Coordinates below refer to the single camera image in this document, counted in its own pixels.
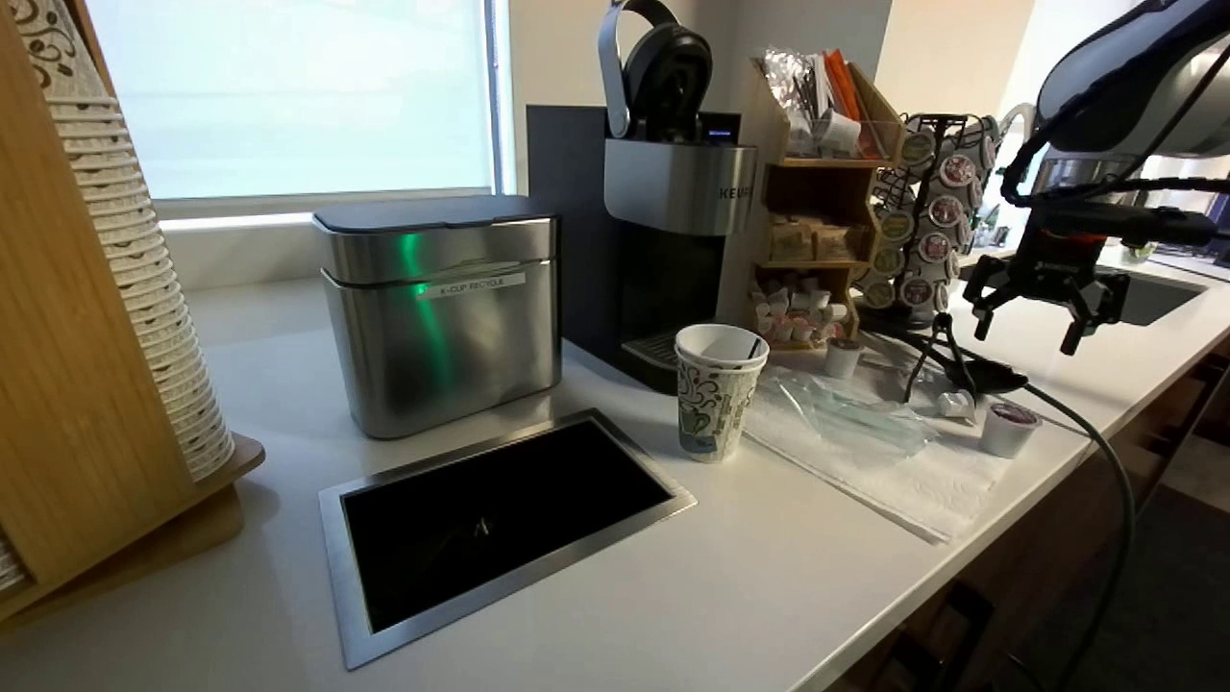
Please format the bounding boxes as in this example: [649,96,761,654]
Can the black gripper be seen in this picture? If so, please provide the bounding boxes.
[963,232,1117,358]

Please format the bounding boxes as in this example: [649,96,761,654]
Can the green straw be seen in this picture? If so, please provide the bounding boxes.
[781,378,927,454]

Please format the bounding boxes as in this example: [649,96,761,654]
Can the patterned paper cup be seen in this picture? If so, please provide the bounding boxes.
[672,324,769,462]

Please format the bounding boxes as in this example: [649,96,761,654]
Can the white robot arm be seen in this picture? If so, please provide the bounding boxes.
[963,0,1230,354]

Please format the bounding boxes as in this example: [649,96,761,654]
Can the black pod carousel stand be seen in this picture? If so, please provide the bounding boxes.
[852,110,1029,401]

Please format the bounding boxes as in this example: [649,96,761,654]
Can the wooden condiment stand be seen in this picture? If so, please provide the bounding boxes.
[744,50,884,358]

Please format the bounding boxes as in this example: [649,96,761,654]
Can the wooden cup stand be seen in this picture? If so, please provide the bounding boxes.
[0,0,262,628]

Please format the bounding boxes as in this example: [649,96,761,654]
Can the stacked paper cups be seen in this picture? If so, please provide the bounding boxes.
[2,0,241,487]

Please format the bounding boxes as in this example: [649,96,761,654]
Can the red lid coffee pod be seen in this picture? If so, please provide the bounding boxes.
[981,401,1036,458]

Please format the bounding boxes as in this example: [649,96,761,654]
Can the dark countertop sink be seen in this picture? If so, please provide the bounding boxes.
[1104,268,1198,326]

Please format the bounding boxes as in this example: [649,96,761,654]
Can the white paper towel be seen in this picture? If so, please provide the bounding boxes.
[744,364,1079,542]

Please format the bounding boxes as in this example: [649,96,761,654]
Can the black silver coffee machine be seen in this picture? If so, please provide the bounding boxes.
[526,0,753,394]

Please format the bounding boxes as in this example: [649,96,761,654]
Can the stainless steel bin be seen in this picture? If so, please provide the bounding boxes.
[310,198,561,440]

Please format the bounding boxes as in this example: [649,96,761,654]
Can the steel countertop trash chute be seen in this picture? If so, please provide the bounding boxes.
[320,406,692,668]

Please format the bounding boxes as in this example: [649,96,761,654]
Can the black power cable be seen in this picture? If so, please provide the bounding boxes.
[990,360,1140,692]

